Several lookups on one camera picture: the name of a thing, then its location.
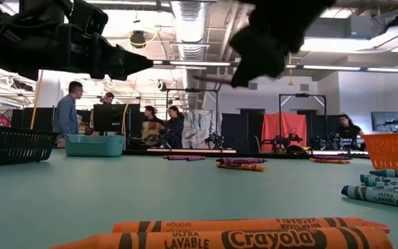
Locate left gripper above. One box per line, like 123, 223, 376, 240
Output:
0, 0, 154, 82

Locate yellow hanging pendant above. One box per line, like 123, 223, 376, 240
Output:
287, 51, 295, 86

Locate black partition panel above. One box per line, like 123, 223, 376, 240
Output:
306, 114, 345, 150
221, 109, 265, 154
11, 107, 54, 131

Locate teal table mat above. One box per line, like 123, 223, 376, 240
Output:
0, 148, 398, 249

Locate black ceiling cord reel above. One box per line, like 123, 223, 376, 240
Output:
129, 30, 147, 49

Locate grey rectangular air duct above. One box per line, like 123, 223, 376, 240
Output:
305, 15, 372, 39

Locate black plastic basket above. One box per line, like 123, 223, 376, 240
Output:
0, 124, 59, 167

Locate orange plastic basket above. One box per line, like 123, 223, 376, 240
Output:
361, 132, 398, 171

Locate white leaf-patterned cloth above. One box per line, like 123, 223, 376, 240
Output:
181, 109, 222, 149

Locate orange hanging cloth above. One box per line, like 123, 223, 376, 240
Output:
260, 111, 307, 153

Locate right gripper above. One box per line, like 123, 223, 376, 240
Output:
229, 0, 337, 89

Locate silver round ceiling duct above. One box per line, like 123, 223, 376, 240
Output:
169, 0, 209, 111

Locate yellow hanging cord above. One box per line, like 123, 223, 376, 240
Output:
121, 30, 160, 136

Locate black metal frame stand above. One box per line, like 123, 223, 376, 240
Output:
165, 88, 220, 150
278, 92, 328, 150

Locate dark wall screen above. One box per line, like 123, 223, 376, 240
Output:
370, 111, 398, 133

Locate teal plastic basket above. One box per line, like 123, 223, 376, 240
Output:
61, 133, 126, 158

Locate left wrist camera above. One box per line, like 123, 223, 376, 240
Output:
68, 0, 109, 36

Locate person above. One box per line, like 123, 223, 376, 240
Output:
140, 105, 165, 146
162, 105, 185, 149
100, 91, 116, 105
53, 80, 84, 136
337, 113, 365, 146

